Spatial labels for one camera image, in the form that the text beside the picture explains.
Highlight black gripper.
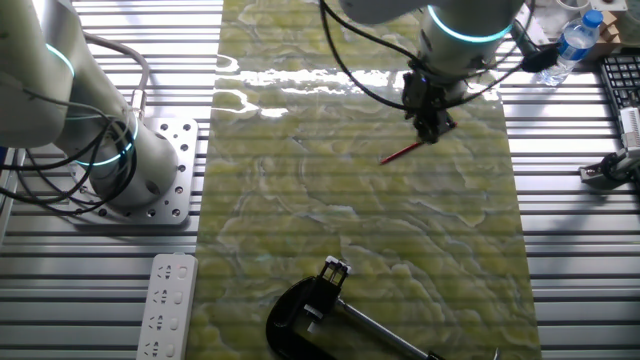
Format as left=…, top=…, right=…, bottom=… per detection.
left=401, top=71, right=455, bottom=145

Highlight red pencil with eraser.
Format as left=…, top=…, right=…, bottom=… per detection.
left=379, top=121, right=458, bottom=167

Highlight green marble pattern mat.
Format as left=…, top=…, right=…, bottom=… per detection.
left=185, top=0, right=544, bottom=360

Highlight clear plastic water bottle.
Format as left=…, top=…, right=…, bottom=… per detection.
left=536, top=9, right=605, bottom=88

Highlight black keyboard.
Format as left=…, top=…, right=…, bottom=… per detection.
left=598, top=53, right=640, bottom=112

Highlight small cardboard boxes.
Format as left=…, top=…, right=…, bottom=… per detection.
left=597, top=9, right=622, bottom=49

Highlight black C-clamp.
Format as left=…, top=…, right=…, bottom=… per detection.
left=264, top=272, right=501, bottom=360

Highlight white power strip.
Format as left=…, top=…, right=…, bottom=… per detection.
left=135, top=252, right=200, bottom=360

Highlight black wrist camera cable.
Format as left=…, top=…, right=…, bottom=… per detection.
left=318, top=0, right=560, bottom=112

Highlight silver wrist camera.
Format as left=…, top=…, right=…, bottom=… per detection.
left=510, top=7, right=551, bottom=54

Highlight small grey camera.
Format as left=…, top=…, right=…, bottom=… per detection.
left=618, top=106, right=640, bottom=164

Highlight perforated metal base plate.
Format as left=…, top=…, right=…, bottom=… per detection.
left=68, top=116, right=200, bottom=226

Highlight thick grey robot cable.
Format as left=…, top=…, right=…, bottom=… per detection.
left=82, top=31, right=152, bottom=122

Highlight black cable bundle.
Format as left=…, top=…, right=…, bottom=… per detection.
left=0, top=84, right=140, bottom=217

